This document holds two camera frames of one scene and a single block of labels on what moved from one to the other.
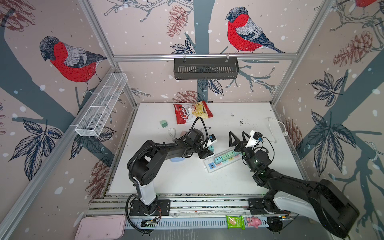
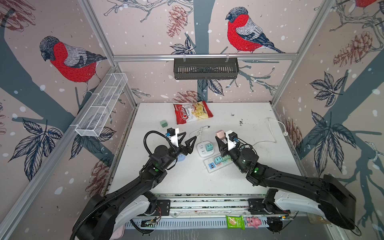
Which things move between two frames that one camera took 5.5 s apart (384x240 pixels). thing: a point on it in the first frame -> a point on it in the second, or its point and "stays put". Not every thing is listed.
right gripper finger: (235, 143) -> (221, 145)
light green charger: (163, 123) stays put
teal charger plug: (218, 160) stays put
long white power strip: (210, 166) stays put
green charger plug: (224, 157) stays put
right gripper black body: (246, 153) -> (235, 155)
